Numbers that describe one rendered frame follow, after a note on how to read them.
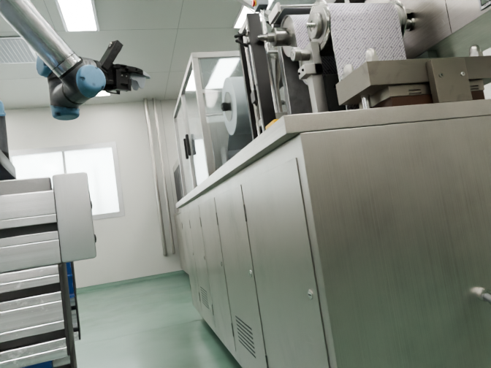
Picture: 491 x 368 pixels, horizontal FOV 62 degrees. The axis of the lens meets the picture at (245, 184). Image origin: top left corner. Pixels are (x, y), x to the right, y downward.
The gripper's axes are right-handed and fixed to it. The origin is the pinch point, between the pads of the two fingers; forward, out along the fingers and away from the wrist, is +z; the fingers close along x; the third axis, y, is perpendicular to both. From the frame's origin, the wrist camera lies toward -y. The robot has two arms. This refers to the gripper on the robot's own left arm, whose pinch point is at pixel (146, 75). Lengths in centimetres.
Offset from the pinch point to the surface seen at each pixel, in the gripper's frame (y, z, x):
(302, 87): 3, 49, 31
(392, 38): -3, 40, 70
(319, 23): -8, 23, 55
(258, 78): 1.1, 30.7, 24.1
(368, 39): -3, 33, 65
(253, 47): -10.3, 30.8, 22.6
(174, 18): -129, 183, -209
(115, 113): -77, 265, -462
